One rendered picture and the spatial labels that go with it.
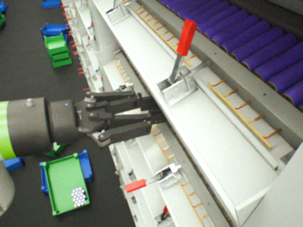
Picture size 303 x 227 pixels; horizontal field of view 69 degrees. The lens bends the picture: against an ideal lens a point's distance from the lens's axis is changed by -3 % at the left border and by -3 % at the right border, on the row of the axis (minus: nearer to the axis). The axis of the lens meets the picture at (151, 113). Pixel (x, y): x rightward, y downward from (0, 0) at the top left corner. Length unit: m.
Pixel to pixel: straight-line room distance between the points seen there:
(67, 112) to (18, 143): 0.08
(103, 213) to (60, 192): 0.28
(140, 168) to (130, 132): 0.31
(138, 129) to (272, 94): 0.23
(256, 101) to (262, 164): 0.06
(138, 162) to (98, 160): 0.94
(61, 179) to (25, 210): 0.27
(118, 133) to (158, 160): 0.12
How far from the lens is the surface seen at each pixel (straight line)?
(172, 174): 0.41
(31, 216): 1.54
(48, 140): 0.37
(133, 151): 0.72
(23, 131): 0.37
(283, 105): 0.22
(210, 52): 0.28
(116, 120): 0.40
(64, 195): 1.48
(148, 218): 0.83
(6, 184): 0.48
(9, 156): 0.40
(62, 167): 1.50
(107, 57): 0.74
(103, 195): 1.47
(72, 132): 0.38
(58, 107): 0.38
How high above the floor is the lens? 1.29
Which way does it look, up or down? 43 degrees down
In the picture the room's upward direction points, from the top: straight up
